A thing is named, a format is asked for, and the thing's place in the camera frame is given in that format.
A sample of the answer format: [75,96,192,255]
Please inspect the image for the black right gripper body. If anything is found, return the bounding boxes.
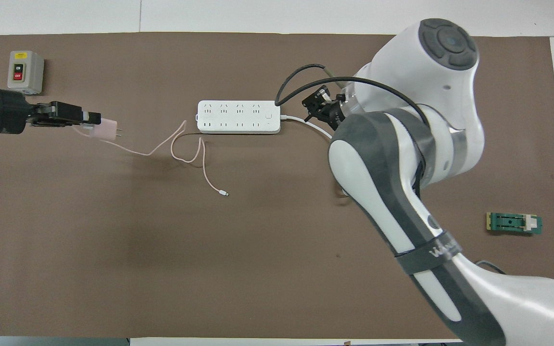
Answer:
[322,93,350,131]

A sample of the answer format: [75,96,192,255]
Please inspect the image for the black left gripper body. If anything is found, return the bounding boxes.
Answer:
[0,88,59,135]

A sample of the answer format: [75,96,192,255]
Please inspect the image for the pink charger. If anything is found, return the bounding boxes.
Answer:
[89,118,125,141]

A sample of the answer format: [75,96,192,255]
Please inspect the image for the pink charging cable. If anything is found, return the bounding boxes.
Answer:
[72,120,229,197]

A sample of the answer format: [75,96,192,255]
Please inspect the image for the white power strip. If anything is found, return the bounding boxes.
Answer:
[196,100,281,135]

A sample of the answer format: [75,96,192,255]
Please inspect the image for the brown table mat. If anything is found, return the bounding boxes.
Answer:
[0,32,554,339]

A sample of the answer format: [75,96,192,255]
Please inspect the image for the white power cord with plug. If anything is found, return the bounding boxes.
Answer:
[279,114,353,198]

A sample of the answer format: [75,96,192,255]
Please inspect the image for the grey on-off switch box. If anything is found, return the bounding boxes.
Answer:
[7,50,45,95]

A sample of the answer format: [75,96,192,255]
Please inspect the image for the green knife switch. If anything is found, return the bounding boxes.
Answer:
[486,211,543,236]

